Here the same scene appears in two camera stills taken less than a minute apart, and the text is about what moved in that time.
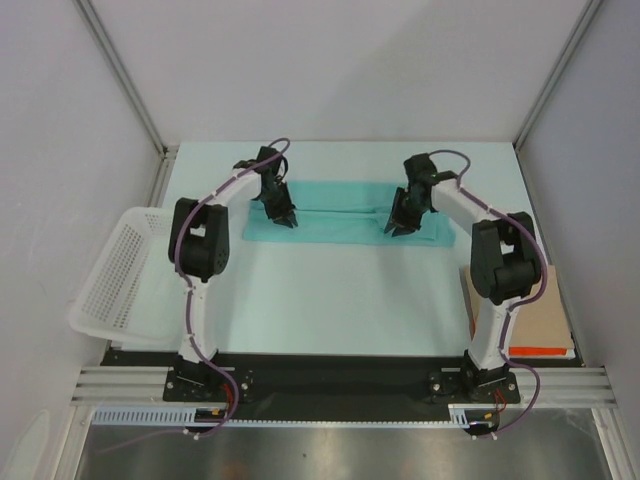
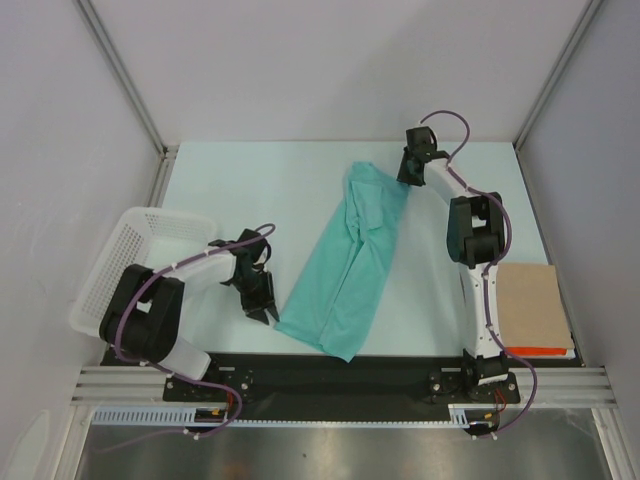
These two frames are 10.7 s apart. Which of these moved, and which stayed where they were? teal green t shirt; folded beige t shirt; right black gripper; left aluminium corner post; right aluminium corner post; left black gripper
Moved: left black gripper; teal green t shirt; right black gripper
Stayed: right aluminium corner post; folded beige t shirt; left aluminium corner post
